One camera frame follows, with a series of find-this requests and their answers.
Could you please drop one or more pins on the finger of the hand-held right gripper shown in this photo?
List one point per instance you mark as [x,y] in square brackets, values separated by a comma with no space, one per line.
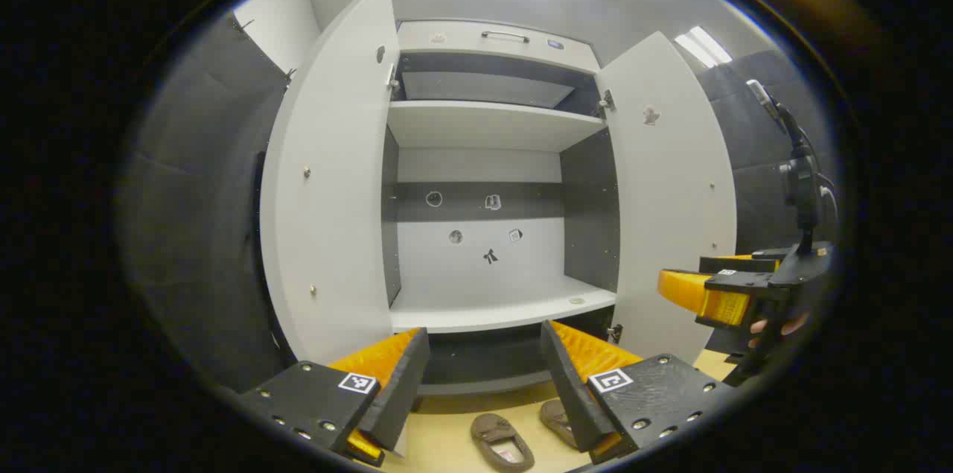
[744,263]
[744,285]

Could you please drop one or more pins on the metal door hinge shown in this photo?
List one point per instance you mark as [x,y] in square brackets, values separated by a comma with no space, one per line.
[614,333]
[607,102]
[391,78]

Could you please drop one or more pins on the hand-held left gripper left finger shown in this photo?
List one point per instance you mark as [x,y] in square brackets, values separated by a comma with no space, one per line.
[408,372]

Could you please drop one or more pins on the small ceiling light panel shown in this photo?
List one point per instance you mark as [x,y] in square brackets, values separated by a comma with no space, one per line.
[703,47]

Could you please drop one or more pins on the white shoe cabinet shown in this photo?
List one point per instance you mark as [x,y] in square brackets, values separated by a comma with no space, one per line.
[476,123]

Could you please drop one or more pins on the black backdrop cloth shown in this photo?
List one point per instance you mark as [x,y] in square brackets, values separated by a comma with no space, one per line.
[193,197]

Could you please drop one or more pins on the white shoe cabinet door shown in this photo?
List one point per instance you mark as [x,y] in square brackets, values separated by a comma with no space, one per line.
[670,220]
[335,197]

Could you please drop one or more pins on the brown fuzzy shoe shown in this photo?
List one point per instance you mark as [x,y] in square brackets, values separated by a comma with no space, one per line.
[493,430]
[555,417]

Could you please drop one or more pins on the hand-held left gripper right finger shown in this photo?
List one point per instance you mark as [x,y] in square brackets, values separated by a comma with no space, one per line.
[566,376]

